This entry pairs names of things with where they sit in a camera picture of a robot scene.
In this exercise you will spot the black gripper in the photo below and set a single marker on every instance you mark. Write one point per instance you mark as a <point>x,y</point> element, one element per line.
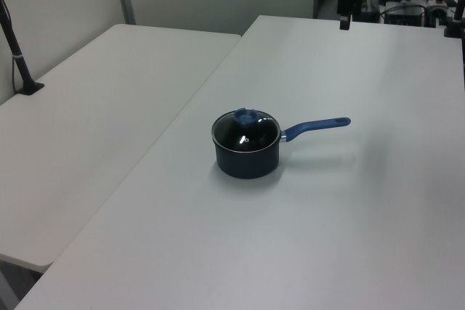
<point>345,1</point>

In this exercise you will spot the glass lid with blue knob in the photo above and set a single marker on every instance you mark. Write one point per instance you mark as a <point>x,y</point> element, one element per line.
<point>232,135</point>

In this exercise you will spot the black box device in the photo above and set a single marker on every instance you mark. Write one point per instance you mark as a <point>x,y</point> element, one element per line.
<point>405,15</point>

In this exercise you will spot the black stand pole with clamp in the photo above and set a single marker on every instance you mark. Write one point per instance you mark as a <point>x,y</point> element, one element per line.
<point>20,67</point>
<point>458,5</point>

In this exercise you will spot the white side table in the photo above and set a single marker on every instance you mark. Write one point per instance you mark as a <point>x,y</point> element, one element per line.
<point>72,135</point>

